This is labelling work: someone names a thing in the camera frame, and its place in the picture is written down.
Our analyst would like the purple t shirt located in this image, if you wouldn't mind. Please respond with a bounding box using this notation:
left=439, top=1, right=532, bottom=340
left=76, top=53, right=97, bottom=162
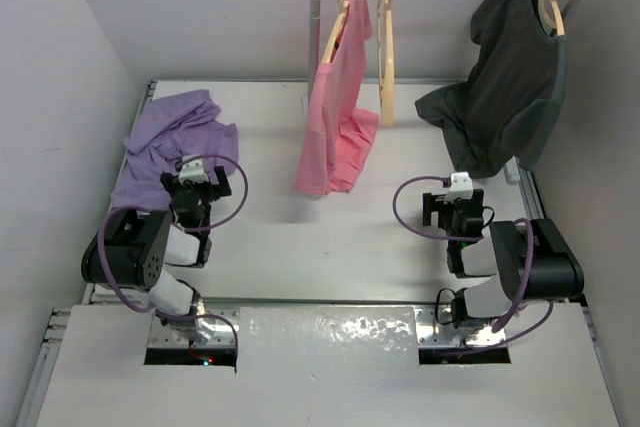
left=111, top=89, right=239, bottom=210

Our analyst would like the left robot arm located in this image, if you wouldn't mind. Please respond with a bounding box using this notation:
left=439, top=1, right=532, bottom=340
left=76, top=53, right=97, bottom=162
left=81, top=160, right=232, bottom=347

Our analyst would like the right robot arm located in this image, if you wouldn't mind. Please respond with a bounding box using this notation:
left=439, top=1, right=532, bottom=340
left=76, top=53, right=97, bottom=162
left=422, top=189, right=585, bottom=333

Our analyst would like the dark grey t shirt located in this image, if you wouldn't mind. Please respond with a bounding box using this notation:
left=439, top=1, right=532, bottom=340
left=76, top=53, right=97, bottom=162
left=415, top=0, right=568, bottom=179

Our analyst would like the pink t shirt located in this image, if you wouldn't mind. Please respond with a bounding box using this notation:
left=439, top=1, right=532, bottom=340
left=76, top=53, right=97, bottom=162
left=293, top=0, right=379, bottom=196

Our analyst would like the wooden hanger under pink shirt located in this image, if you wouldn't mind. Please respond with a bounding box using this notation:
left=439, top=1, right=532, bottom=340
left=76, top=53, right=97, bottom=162
left=321, top=0, right=350, bottom=64

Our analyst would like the white foreground board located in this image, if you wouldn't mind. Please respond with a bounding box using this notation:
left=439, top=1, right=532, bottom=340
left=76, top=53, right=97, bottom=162
left=38, top=304, right=617, bottom=426

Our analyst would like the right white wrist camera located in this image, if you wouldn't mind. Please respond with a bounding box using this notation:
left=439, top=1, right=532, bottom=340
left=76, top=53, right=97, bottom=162
left=445, top=172, right=474, bottom=203

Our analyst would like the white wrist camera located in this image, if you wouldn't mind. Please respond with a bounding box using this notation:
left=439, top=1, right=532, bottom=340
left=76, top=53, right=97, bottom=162
left=445, top=172, right=474, bottom=203
left=178, top=158, right=209, bottom=184

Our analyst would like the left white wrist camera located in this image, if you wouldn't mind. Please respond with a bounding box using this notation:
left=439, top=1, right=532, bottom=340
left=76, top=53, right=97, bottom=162
left=178, top=158, right=209, bottom=184

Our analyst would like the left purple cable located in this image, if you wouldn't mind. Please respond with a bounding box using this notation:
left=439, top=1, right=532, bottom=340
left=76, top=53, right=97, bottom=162
left=97, top=153, right=250, bottom=368

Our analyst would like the purple cable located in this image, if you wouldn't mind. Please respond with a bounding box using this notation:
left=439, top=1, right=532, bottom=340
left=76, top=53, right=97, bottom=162
left=97, top=153, right=250, bottom=368
left=392, top=175, right=555, bottom=359

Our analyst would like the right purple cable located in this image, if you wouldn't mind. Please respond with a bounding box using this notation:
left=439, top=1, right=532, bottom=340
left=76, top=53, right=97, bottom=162
left=392, top=175, right=555, bottom=359

